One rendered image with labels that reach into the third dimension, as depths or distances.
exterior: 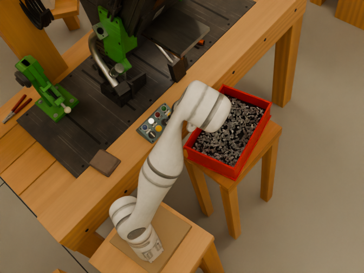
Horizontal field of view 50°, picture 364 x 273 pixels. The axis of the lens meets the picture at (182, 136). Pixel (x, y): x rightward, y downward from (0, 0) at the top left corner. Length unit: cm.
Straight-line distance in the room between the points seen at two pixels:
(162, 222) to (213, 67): 67
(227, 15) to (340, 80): 116
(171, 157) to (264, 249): 141
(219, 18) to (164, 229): 96
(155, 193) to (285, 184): 147
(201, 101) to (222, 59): 86
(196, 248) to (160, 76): 73
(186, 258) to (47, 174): 64
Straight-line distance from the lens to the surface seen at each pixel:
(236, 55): 169
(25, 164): 169
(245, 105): 156
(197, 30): 149
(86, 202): 149
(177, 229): 140
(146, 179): 97
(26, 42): 170
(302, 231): 229
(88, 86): 175
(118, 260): 144
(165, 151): 91
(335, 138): 253
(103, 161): 149
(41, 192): 161
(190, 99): 83
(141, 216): 105
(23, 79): 156
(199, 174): 176
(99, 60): 160
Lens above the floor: 219
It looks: 60 degrees down
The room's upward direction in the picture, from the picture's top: 18 degrees counter-clockwise
